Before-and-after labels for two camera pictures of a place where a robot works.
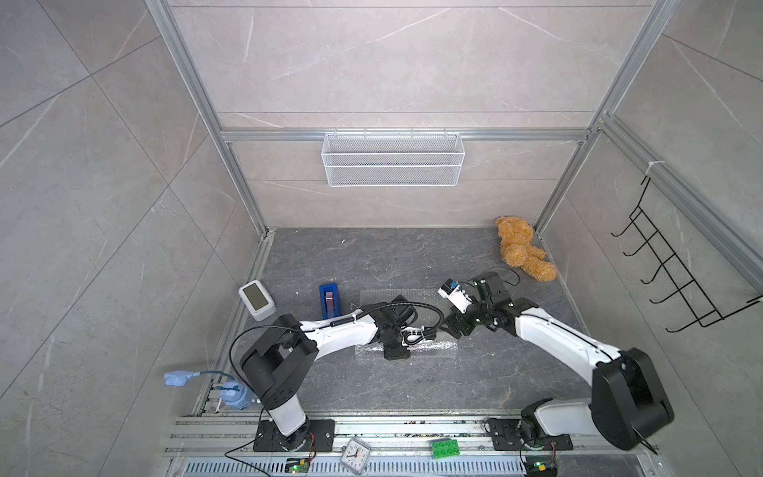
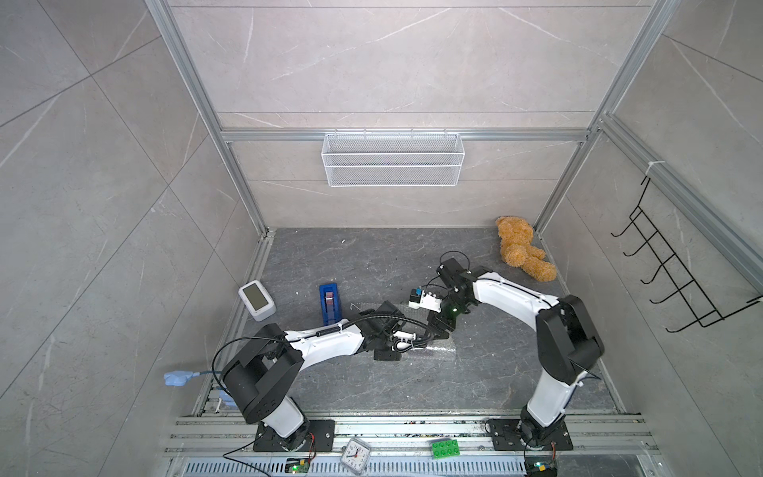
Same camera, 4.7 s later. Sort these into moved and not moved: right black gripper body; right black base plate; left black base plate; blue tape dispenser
Moved: right black gripper body
Not moved: left black base plate; right black base plate; blue tape dispenser
